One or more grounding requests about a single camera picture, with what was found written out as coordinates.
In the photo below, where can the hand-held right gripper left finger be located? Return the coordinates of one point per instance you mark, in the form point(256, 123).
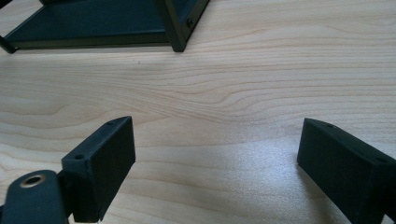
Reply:
point(102, 161)

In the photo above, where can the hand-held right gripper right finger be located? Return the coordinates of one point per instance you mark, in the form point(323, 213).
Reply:
point(339, 168)

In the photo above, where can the black metal shelf rack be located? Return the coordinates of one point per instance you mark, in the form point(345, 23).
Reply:
point(93, 21)

